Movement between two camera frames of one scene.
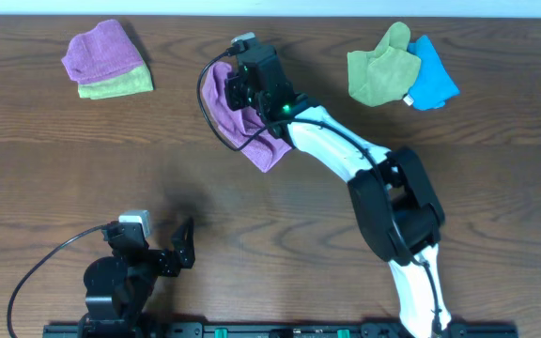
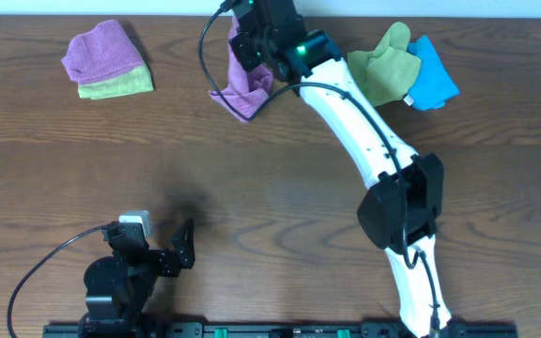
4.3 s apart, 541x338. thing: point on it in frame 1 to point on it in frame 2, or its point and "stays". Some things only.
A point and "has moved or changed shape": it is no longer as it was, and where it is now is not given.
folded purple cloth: [102, 52] stays
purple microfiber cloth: [241, 125] has moved or changed shape
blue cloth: [433, 84] stays
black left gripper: [173, 261] stays
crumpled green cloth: [386, 74] stays
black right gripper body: [240, 94] to [255, 49]
